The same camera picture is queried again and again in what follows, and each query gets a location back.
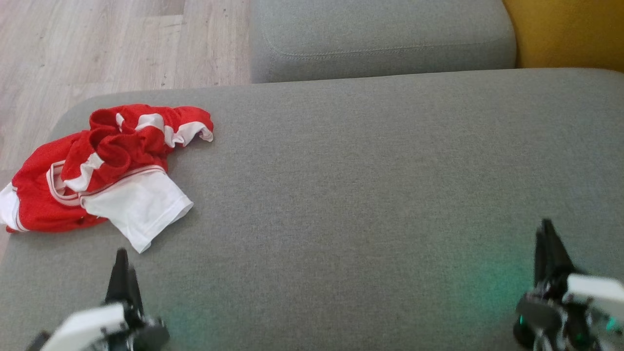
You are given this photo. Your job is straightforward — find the large grey sofa seat cushion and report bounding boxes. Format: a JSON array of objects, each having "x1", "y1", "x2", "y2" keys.
[{"x1": 0, "y1": 67, "x2": 624, "y2": 351}]

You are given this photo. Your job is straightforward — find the red and white jersey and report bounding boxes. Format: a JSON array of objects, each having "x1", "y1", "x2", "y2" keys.
[{"x1": 0, "y1": 129, "x2": 195, "y2": 254}]

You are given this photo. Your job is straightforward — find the small grey sofa cushion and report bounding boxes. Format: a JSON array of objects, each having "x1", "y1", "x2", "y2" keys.
[{"x1": 249, "y1": 0, "x2": 518, "y2": 84}]

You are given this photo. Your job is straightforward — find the red shorts with white trim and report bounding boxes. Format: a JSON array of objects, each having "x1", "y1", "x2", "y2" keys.
[{"x1": 61, "y1": 103, "x2": 215, "y2": 193}]

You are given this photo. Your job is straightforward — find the yellow upholstered cushion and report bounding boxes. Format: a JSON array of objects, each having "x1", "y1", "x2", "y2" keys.
[{"x1": 502, "y1": 0, "x2": 624, "y2": 74}]

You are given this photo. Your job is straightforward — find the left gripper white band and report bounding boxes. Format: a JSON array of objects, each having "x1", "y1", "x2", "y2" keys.
[{"x1": 41, "y1": 248, "x2": 171, "y2": 351}]

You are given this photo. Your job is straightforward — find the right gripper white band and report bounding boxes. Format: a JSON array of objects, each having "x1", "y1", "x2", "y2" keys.
[{"x1": 513, "y1": 218, "x2": 624, "y2": 351}]

